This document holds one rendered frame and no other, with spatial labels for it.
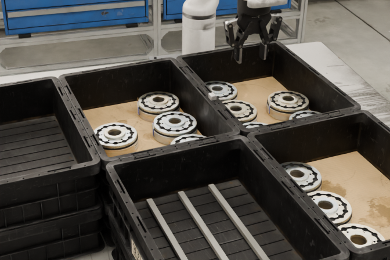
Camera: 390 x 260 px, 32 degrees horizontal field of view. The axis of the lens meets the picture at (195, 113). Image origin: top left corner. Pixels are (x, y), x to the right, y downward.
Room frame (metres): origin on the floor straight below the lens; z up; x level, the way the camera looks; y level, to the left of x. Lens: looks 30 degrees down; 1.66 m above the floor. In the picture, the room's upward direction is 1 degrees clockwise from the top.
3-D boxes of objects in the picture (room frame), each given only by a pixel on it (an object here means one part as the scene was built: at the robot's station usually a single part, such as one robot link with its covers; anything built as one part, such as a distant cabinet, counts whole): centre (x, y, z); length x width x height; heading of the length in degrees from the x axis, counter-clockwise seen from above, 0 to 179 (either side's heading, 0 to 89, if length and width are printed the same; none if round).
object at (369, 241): (0.94, -0.30, 0.86); 0.05 x 0.05 x 0.01
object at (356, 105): (1.43, -0.16, 0.92); 0.40 x 0.30 x 0.02; 23
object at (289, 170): (1.14, -0.21, 0.86); 0.05 x 0.05 x 0.01
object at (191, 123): (1.34, 0.05, 0.86); 0.10 x 0.10 x 0.01
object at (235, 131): (1.31, 0.12, 0.92); 0.40 x 0.30 x 0.02; 23
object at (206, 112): (1.31, 0.12, 0.87); 0.40 x 0.30 x 0.11; 23
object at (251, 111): (1.40, -0.10, 0.86); 0.10 x 0.10 x 0.01
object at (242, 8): (1.41, -0.13, 1.10); 0.08 x 0.08 x 0.09
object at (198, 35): (1.75, -0.01, 0.88); 0.09 x 0.09 x 0.17; 21
